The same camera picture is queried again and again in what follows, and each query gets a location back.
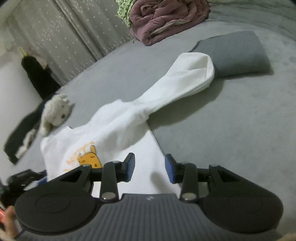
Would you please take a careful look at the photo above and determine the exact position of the folded mauve comforter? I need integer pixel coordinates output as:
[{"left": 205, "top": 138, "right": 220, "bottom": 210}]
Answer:
[{"left": 130, "top": 1, "right": 210, "bottom": 46}]

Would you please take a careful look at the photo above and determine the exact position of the white Pooh sweatshirt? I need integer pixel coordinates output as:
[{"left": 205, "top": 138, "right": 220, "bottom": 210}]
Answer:
[{"left": 41, "top": 53, "right": 214, "bottom": 194}]

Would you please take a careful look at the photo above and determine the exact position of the white plush dog toy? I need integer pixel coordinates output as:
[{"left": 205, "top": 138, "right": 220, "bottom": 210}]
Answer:
[{"left": 39, "top": 94, "right": 73, "bottom": 137}]

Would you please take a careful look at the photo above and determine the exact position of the cream cloth under black garment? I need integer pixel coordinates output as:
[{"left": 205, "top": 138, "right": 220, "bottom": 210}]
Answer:
[{"left": 15, "top": 129, "right": 36, "bottom": 159}]

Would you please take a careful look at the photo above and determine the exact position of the folded grey garment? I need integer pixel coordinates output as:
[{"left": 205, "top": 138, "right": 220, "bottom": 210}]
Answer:
[{"left": 190, "top": 31, "right": 270, "bottom": 78}]

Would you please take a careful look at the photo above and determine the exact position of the green patterned cloth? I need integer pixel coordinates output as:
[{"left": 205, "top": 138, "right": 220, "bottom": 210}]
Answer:
[{"left": 115, "top": 0, "right": 136, "bottom": 28}]

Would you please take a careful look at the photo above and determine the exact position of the black garment on bed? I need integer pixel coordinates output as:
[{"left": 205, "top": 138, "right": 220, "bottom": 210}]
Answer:
[{"left": 4, "top": 100, "right": 47, "bottom": 165}]

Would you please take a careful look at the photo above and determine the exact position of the grey bed blanket roll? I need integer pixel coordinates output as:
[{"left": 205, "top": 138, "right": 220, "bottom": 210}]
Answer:
[{"left": 208, "top": 1, "right": 295, "bottom": 40}]

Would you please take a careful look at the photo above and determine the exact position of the person's left hand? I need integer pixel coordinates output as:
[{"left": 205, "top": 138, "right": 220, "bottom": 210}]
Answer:
[{"left": 1, "top": 205, "right": 19, "bottom": 238}]

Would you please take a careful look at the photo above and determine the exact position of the black hanging garment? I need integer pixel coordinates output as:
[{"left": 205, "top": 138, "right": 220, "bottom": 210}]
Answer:
[{"left": 21, "top": 55, "right": 61, "bottom": 100}]

